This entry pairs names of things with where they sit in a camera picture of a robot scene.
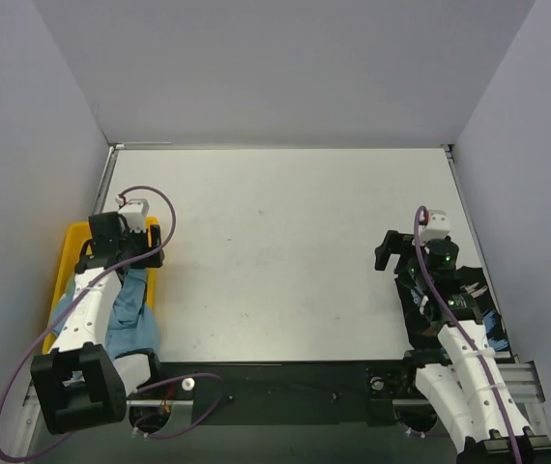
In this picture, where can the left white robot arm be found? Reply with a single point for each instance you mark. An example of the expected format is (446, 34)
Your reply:
(78, 384)

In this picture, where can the black printed t-shirt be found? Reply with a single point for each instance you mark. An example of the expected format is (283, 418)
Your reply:
(473, 291)

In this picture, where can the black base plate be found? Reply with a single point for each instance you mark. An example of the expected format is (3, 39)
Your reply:
(376, 393)

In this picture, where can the aluminium frame rail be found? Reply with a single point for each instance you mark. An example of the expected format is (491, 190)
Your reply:
(521, 379)

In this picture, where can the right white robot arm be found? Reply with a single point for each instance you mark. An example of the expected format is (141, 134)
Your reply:
(455, 332)

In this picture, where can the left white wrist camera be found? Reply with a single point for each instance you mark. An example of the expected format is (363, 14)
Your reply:
(133, 213)

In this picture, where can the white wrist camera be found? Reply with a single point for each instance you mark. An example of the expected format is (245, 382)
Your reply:
(133, 213)
(434, 226)

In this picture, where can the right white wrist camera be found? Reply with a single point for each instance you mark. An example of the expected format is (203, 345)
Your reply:
(434, 226)

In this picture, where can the yellow plastic tray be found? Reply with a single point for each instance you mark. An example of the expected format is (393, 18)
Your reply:
(77, 235)

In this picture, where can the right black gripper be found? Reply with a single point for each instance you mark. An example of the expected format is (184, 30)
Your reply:
(392, 246)

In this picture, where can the light blue t-shirt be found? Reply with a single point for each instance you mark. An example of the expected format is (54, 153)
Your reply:
(128, 314)

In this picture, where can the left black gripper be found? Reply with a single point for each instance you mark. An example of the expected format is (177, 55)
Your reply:
(151, 246)

